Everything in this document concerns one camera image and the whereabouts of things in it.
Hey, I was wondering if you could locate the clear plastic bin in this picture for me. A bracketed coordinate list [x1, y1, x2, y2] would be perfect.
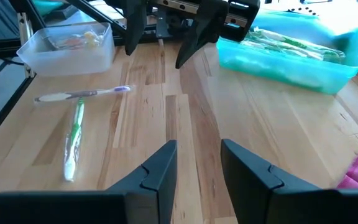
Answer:
[16, 21, 116, 78]

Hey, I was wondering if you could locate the teal rounded object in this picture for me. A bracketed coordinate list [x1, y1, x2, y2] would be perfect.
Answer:
[32, 0, 65, 16]

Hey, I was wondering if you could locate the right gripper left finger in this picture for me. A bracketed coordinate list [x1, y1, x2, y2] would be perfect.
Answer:
[0, 139, 178, 224]

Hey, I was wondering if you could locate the silver metal bracket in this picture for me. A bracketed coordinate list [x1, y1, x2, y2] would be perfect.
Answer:
[16, 12, 36, 78]

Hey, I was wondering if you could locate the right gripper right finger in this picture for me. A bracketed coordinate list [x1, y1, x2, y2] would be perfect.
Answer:
[220, 139, 358, 224]

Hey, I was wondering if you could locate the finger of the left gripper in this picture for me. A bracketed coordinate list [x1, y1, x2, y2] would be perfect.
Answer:
[124, 0, 148, 56]
[175, 0, 229, 69]

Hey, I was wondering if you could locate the light turquoise plastic bin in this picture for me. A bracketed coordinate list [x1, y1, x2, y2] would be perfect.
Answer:
[216, 9, 358, 96]

